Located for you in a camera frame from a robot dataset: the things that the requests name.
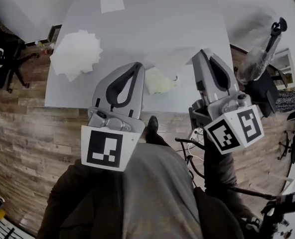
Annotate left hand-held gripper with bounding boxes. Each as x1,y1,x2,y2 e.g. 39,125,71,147
80,61,146,172

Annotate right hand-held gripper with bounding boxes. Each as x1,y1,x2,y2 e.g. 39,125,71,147
188,49,265,156

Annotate small pale plastic bag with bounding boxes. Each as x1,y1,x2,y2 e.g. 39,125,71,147
145,68,181,96

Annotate person's right forearm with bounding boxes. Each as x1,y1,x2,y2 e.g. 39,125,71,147
203,143,260,221

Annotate person's left forearm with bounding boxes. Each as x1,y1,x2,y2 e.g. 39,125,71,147
37,159,125,239

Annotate plastic wrapped office chair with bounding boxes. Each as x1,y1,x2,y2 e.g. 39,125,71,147
237,16,289,119

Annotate person's black shoe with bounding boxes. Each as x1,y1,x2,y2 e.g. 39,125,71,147
145,116,159,144

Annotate white bookshelf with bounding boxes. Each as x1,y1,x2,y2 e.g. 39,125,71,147
269,48,295,89

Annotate small bottles under table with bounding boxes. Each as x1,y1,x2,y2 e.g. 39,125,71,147
35,40,56,56

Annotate black chair base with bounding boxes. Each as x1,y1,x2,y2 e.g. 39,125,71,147
278,130,295,164

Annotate person's torso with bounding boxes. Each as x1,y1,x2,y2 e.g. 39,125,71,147
122,143,253,239

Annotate black office chair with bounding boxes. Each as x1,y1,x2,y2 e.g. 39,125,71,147
0,10,40,93

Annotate black harness bag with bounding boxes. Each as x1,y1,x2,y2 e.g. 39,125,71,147
261,190,295,239

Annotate white cable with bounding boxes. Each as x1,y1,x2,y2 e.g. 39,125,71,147
186,128,205,160

